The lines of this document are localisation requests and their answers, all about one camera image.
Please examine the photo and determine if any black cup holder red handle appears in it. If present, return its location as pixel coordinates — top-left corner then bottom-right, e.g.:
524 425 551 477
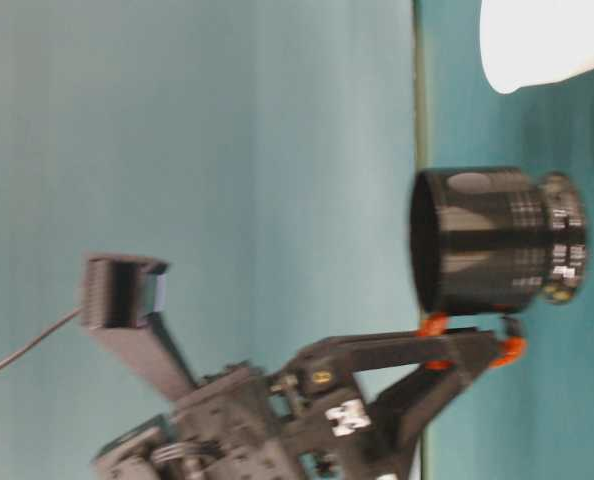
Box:
408 166 592 372

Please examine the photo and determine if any blue-green table cloth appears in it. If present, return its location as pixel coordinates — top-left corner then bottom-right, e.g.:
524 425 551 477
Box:
415 0 594 480

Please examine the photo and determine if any wrist camera with bar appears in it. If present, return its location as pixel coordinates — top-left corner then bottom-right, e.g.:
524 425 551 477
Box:
78 252 201 401

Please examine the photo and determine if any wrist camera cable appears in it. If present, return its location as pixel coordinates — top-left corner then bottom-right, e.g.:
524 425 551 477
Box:
0 307 84 387

